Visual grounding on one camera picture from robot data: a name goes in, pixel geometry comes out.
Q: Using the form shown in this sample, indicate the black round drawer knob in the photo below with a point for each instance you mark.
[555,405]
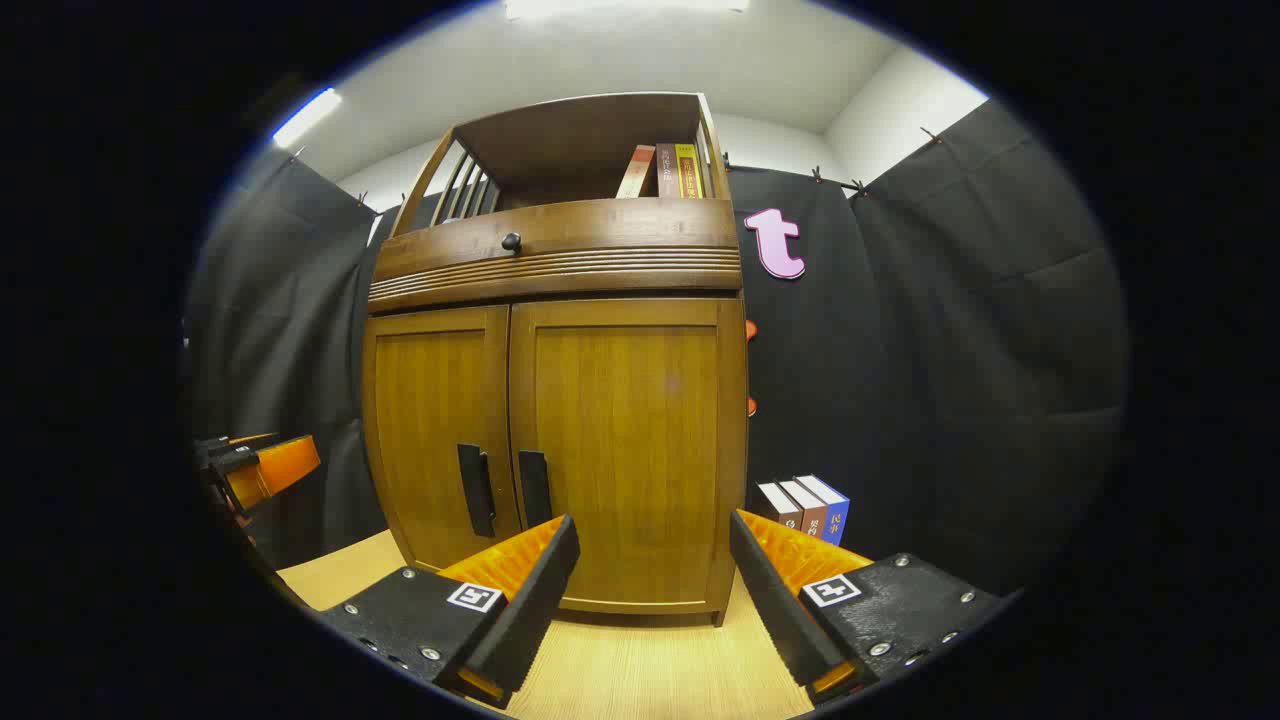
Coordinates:
[511,242]

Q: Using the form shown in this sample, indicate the wooden double-door shoe cabinet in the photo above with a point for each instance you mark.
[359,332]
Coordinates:
[600,280]

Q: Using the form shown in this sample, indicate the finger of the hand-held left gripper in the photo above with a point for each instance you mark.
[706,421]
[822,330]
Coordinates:
[280,465]

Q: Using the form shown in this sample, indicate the ceiling panel light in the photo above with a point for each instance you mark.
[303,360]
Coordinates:
[620,8]

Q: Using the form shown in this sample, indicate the yellow spine book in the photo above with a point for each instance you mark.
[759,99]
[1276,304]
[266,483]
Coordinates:
[689,170]

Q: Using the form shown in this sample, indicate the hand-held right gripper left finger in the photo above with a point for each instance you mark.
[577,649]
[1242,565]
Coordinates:
[530,610]

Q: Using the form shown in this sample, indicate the wooden shoe cabinet door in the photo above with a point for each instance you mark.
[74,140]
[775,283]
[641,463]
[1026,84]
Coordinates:
[630,440]
[425,420]

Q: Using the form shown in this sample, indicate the wooden cabinet drawer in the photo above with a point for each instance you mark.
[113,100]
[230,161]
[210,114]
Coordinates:
[600,235]

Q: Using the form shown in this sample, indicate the dark brown book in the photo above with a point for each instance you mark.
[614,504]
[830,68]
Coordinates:
[666,170]

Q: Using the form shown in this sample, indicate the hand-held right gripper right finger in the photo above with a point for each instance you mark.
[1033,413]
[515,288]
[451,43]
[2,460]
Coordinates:
[780,620]

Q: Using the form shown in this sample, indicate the ceiling strip light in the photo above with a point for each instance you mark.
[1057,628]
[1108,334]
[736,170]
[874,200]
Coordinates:
[306,118]

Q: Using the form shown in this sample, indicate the orange and beige book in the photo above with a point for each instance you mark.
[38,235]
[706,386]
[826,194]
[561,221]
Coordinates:
[636,172]

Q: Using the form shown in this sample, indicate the white and brown book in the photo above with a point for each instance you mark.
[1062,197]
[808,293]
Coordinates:
[778,505]

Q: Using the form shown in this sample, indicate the blue book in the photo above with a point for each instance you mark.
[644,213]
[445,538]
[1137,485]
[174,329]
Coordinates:
[832,512]

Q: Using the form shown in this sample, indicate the black backdrop cloth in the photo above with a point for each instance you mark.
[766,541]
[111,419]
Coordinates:
[950,350]

